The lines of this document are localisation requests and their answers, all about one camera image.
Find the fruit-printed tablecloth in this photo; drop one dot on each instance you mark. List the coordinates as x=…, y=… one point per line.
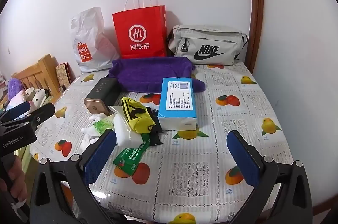
x=237, y=113

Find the dark green box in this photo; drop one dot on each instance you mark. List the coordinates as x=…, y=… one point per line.
x=101, y=91

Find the wooden headboard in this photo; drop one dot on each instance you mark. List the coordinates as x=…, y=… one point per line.
x=42, y=68

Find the red paper bag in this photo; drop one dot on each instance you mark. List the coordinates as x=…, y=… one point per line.
x=137, y=28

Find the person's left hand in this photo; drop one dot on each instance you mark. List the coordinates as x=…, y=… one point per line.
x=18, y=179

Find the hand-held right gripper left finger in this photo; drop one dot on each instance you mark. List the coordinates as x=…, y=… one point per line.
x=99, y=158

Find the blue tissue pack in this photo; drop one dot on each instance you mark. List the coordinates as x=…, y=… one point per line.
x=177, y=102

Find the light green wipes pack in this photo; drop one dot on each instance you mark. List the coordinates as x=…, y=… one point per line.
x=104, y=126

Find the purple fluffy toy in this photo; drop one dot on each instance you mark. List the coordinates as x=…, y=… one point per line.
x=14, y=86

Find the brown wooden door frame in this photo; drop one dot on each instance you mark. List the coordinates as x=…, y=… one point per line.
x=255, y=15

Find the yellow pouch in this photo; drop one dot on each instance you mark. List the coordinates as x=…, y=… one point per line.
x=140, y=121

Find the green sachet packet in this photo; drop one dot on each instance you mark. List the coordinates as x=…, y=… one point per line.
x=129, y=158

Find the white plastic shopping bag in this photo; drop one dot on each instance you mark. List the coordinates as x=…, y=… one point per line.
x=87, y=36

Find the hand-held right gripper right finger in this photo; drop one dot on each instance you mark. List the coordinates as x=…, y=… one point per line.
x=243, y=158

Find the grey waist bag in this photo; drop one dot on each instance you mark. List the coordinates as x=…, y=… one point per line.
x=211, y=39

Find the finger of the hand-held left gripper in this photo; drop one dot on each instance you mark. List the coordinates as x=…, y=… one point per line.
x=42, y=113
x=18, y=109

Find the purple towel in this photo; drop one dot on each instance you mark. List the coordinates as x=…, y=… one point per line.
x=140, y=73

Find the white sponge block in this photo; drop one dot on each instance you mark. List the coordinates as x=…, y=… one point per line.
x=126, y=136

